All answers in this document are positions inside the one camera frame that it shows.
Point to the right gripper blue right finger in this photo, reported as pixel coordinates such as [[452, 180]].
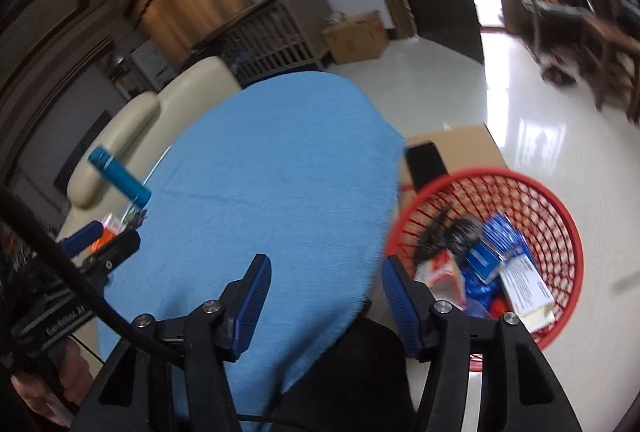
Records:
[[412, 304]]

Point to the blue white tissue pack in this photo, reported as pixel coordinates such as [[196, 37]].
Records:
[[500, 243]]

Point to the red plastic bag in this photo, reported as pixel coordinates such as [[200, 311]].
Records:
[[498, 307]]

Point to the wooden slatted crib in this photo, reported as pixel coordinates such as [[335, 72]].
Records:
[[270, 38]]

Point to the flat cardboard box on floor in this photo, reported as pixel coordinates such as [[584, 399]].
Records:
[[464, 147]]

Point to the person's left hand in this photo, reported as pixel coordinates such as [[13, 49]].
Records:
[[75, 378]]

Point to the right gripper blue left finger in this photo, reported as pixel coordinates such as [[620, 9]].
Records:
[[243, 301]]

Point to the black plastic bag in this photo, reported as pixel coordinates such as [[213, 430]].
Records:
[[456, 237]]

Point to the long white medicine box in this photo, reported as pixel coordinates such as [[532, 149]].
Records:
[[527, 294]]

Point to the blue table cloth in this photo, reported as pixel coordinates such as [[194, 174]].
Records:
[[301, 168]]

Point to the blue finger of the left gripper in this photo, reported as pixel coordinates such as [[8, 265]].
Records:
[[84, 238]]

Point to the red yellow medicine box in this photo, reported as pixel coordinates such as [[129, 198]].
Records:
[[442, 275]]

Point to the wooden chair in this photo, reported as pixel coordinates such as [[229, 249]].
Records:
[[605, 53]]

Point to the blue plastic bag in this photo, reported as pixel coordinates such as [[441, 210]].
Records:
[[478, 296]]

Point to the brown slipper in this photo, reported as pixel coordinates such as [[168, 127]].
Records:
[[556, 76]]

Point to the orange white medicine box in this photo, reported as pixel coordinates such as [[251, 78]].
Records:
[[112, 227]]

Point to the cream leather sofa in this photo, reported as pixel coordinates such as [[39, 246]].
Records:
[[139, 136]]

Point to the clear bag of dark candies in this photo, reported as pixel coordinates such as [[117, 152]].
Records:
[[134, 218]]

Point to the cardboard box by wall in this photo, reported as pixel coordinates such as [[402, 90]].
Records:
[[355, 38]]

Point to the teal thermos bottle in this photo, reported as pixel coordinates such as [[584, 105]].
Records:
[[112, 171]]

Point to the red plastic mesh basket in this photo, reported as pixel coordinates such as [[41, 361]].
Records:
[[545, 222]]

